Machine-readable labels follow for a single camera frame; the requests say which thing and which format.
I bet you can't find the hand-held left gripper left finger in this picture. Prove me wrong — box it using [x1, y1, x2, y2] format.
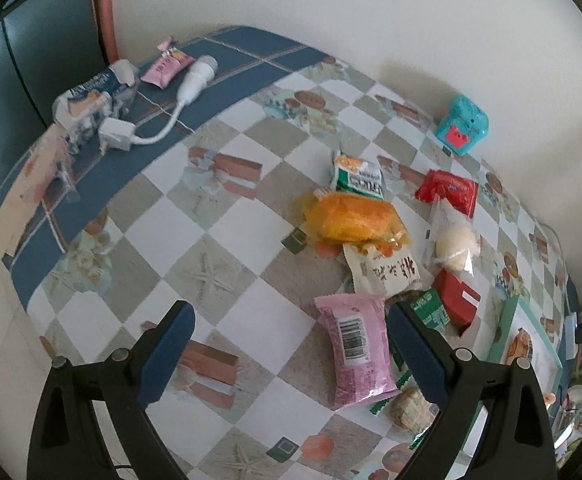
[27, 300, 196, 480]

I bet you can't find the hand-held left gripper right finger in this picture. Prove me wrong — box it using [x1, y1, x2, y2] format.
[387, 301, 558, 480]

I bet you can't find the small green snack packet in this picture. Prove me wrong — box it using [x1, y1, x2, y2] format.
[393, 289, 450, 336]

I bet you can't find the pink snack packet with barcode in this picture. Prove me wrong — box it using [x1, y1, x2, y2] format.
[313, 294, 402, 410]

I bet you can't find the red cardboard box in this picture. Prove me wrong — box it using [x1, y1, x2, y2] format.
[431, 270, 482, 336]

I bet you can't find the white snack packet orange print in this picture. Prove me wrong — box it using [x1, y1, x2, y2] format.
[342, 241, 424, 297]

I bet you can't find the clear tray with teal rim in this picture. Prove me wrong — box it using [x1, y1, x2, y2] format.
[463, 295, 564, 461]

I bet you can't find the tan rice cake snack packet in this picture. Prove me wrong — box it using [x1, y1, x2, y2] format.
[370, 385, 442, 433]

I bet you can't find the clear packet with pale bun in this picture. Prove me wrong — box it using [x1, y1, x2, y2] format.
[423, 197, 482, 277]

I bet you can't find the checkered printed tablecloth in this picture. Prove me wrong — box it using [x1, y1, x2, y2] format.
[0, 25, 579, 480]

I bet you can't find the red snack packet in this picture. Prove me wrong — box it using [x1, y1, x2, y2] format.
[415, 169, 480, 218]

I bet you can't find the pile of assorted small items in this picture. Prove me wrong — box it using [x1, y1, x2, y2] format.
[553, 350, 582, 466]

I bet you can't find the green and white snack packet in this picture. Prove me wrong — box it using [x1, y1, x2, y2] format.
[331, 150, 389, 202]

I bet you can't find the white plug adapter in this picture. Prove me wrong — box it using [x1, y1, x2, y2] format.
[98, 119, 136, 153]

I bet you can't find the teal box with red label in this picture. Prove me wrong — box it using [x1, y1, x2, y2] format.
[435, 94, 490, 157]

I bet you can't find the white handheld device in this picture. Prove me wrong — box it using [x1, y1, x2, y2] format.
[177, 55, 218, 106]

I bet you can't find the small pink pouch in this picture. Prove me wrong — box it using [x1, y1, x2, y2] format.
[141, 37, 195, 88]

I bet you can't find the dark blue door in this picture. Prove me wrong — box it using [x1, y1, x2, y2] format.
[0, 0, 106, 161]

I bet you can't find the white charging cable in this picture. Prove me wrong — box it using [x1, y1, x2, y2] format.
[533, 222, 569, 281]

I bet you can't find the white device cable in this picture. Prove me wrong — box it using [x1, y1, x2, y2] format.
[131, 101, 192, 147]

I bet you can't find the salmon wooden post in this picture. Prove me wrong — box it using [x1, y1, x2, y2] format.
[87, 0, 119, 61]

